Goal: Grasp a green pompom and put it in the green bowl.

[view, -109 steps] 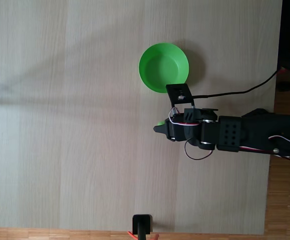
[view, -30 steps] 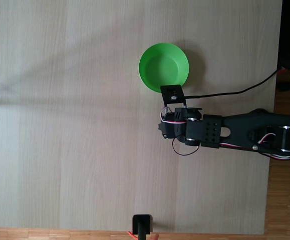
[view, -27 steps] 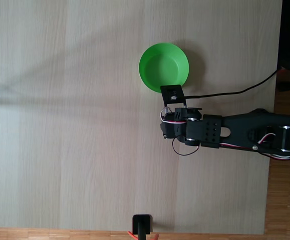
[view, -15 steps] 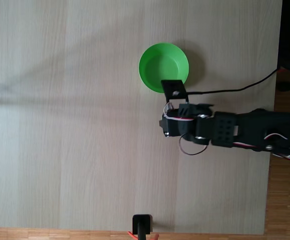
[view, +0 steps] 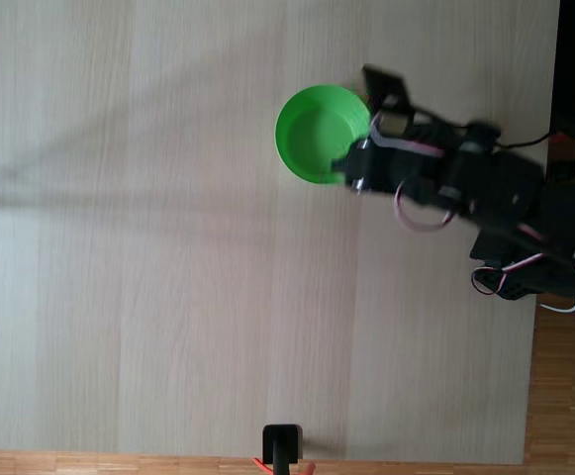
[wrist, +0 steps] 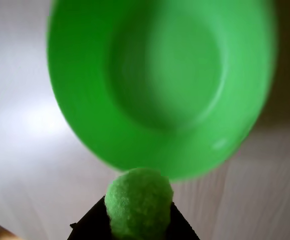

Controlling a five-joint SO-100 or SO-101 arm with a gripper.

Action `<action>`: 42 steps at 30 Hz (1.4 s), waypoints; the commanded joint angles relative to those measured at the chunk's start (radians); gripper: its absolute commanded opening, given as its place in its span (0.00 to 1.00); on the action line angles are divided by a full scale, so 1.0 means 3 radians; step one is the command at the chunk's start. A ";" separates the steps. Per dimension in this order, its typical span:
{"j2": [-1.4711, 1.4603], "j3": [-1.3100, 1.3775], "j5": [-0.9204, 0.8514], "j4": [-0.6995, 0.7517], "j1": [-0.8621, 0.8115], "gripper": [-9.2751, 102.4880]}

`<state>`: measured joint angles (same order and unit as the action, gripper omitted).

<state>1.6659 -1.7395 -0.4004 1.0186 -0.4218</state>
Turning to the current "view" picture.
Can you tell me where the black gripper-mounted camera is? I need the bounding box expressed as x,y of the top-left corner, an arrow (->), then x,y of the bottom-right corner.
359,63 -> 415,136

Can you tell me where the white cable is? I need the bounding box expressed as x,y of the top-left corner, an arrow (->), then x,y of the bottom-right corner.
535,296 -> 575,315

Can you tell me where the black camera cable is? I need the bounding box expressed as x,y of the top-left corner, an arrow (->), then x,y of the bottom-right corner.
493,131 -> 551,149

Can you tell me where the green plastic bowl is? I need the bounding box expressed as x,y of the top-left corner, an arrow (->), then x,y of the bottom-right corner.
273,84 -> 373,186

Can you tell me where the black clamp with orange handles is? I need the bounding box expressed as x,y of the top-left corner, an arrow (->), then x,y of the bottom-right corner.
251,424 -> 316,475

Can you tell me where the red white servo wire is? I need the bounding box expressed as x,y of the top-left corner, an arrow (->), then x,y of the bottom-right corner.
368,116 -> 455,235

